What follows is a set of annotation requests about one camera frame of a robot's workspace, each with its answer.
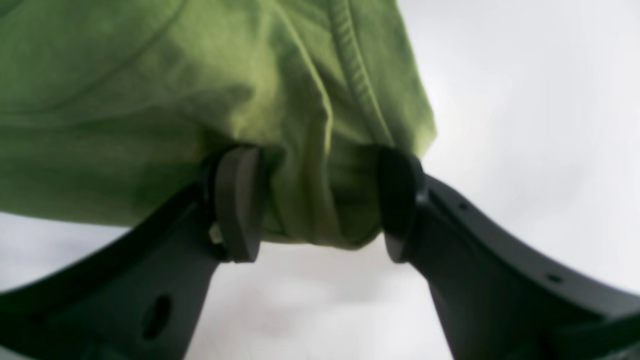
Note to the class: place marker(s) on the olive green T-shirt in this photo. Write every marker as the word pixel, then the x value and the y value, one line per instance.
pixel 108 107

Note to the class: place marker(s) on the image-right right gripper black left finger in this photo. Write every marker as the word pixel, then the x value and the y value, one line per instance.
pixel 140 297

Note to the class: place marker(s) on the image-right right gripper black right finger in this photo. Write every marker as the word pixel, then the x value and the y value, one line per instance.
pixel 496 297

